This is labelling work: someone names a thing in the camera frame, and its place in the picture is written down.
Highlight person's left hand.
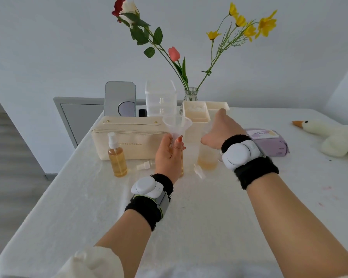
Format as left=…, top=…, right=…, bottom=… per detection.
left=155, top=133, right=187, bottom=184

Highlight person's right hand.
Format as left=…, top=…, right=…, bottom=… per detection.
left=201, top=108, right=252, bottom=150

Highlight wide clear bottle amber liquid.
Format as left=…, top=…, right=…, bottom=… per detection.
left=197, top=121, right=220, bottom=171

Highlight slim clear bottle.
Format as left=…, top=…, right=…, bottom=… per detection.
left=170, top=140, right=185, bottom=179

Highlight person's right forearm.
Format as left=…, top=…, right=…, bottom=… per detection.
left=246, top=172, right=348, bottom=278

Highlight person's left forearm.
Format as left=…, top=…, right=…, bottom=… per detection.
left=94, top=210, right=152, bottom=258

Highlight clear plastic funnel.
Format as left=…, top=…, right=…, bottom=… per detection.
left=162, top=115, right=193, bottom=142

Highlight cream divided organizer tray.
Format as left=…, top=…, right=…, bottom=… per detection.
left=182, top=101, right=230, bottom=123

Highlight clear bottle cap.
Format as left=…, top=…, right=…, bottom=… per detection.
left=193, top=164, right=206, bottom=180

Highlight white wrist tracker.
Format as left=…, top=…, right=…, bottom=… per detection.
left=130, top=176, right=170, bottom=218
left=222, top=140, right=266, bottom=171

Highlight white cotton pads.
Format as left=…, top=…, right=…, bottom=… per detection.
left=188, top=104, right=206, bottom=115

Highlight white spray pump head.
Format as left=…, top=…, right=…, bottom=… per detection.
left=136, top=160, right=156, bottom=171

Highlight cream cosmetic bag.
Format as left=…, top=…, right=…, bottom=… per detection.
left=91, top=116, right=171, bottom=161

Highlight glass vase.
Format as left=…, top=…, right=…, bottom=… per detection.
left=179, top=87, right=198, bottom=114

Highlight clear plastic drawer organizer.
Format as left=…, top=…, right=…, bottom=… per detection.
left=145, top=80, right=178, bottom=117

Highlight amber spray bottle white pump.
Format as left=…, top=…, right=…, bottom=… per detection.
left=107, top=132, right=128, bottom=178

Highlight purple wet wipes pack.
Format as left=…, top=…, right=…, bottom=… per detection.
left=245, top=129, right=290, bottom=157

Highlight grey standing mirror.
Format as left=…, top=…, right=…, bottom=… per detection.
left=104, top=81, right=137, bottom=118

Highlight white tablecloth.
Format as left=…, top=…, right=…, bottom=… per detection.
left=0, top=107, right=348, bottom=278

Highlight pink tulip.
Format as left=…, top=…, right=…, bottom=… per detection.
left=168, top=47, right=189, bottom=84

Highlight grey cabinet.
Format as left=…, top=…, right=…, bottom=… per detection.
left=53, top=97, right=147, bottom=149

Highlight white rose with leafy stem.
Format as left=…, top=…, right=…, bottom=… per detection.
left=118, top=0, right=189, bottom=91

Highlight white goose plush toy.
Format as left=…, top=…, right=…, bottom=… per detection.
left=292, top=119, right=348, bottom=158

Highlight yellow flower spray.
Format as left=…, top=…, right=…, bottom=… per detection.
left=196, top=2, right=278, bottom=91

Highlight person's white sleeve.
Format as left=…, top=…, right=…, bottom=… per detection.
left=54, top=246, right=125, bottom=278

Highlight red rose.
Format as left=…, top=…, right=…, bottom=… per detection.
left=112, top=0, right=126, bottom=23

